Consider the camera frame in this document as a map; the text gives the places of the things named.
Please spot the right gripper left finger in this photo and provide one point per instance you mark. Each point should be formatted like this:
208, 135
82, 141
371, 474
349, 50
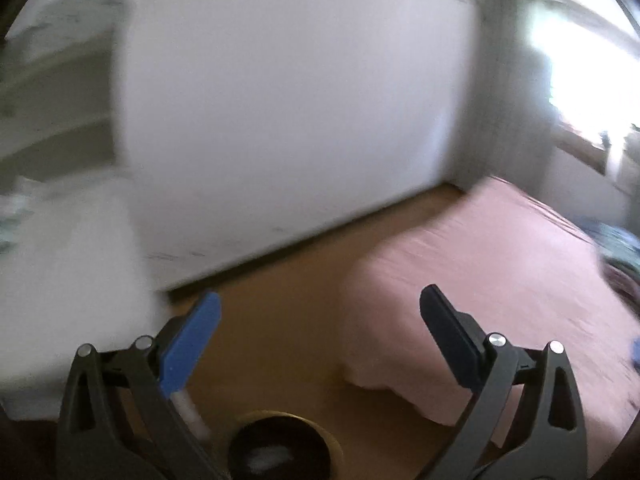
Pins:
117, 419

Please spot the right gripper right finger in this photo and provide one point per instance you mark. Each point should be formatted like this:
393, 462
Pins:
547, 438

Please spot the white desk hutch shelf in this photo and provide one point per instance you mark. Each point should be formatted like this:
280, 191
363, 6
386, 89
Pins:
56, 92

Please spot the pink bed sheet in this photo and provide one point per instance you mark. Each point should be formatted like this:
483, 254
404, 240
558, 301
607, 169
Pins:
520, 269

